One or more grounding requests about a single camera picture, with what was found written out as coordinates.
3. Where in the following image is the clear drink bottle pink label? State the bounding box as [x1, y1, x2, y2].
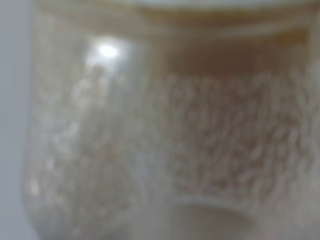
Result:
[22, 0, 320, 240]

